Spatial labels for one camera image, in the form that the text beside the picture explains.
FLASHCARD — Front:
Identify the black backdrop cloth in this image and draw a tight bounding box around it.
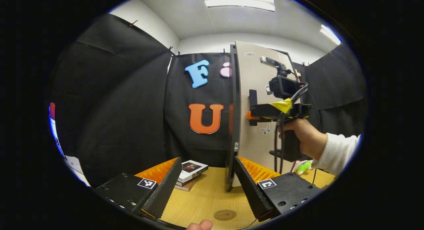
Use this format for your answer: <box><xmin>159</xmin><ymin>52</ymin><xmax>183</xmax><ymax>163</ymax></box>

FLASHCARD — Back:
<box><xmin>46</xmin><ymin>13</ymin><xmax>368</xmax><ymax>187</ymax></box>

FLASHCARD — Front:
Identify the dark thin book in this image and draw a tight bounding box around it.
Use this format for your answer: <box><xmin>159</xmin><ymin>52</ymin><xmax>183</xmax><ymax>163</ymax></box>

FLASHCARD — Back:
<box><xmin>176</xmin><ymin>177</ymin><xmax>199</xmax><ymax>187</ymax></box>

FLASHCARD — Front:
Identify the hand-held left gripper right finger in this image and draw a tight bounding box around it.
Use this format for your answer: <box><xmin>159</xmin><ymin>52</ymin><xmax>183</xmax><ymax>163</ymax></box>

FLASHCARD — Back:
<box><xmin>233</xmin><ymin>156</ymin><xmax>323</xmax><ymax>223</ymax></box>

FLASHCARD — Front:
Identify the brown book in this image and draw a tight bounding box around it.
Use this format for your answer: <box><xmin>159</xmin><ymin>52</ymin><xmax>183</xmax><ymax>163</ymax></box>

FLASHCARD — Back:
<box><xmin>174</xmin><ymin>181</ymin><xmax>198</xmax><ymax>192</ymax></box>

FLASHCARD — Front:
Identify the pink green plush toy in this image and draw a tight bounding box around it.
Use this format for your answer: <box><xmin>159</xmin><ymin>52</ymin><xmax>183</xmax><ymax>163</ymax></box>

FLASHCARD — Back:
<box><xmin>292</xmin><ymin>160</ymin><xmax>313</xmax><ymax>176</ymax></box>

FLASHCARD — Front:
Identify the round brown coaster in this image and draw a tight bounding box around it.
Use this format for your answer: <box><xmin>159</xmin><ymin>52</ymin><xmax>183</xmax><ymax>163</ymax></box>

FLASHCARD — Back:
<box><xmin>214</xmin><ymin>209</ymin><xmax>237</xmax><ymax>221</ymax></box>

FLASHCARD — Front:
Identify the beige cabinet door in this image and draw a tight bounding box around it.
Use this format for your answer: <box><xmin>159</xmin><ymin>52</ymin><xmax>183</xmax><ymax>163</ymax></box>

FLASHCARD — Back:
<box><xmin>236</xmin><ymin>41</ymin><xmax>300</xmax><ymax>187</ymax></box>

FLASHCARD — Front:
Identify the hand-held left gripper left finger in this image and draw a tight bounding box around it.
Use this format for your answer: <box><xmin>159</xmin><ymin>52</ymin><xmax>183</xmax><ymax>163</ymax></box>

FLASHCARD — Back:
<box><xmin>94</xmin><ymin>157</ymin><xmax>183</xmax><ymax>220</ymax></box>

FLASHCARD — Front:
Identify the ceiling light panel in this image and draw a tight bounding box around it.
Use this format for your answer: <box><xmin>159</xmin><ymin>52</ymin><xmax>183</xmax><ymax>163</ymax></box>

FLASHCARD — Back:
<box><xmin>200</xmin><ymin>0</ymin><xmax>275</xmax><ymax>12</ymax></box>
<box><xmin>320</xmin><ymin>24</ymin><xmax>342</xmax><ymax>45</ymax></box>

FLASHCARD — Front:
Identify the white board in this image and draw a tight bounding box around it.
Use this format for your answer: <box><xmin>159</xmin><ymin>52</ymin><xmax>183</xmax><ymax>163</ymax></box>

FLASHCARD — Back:
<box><xmin>65</xmin><ymin>155</ymin><xmax>90</xmax><ymax>187</ymax></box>

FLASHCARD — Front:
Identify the black door handle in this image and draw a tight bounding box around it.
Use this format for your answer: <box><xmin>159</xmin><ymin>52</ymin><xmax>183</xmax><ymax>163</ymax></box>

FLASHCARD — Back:
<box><xmin>248</xmin><ymin>89</ymin><xmax>258</xmax><ymax>127</ymax></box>

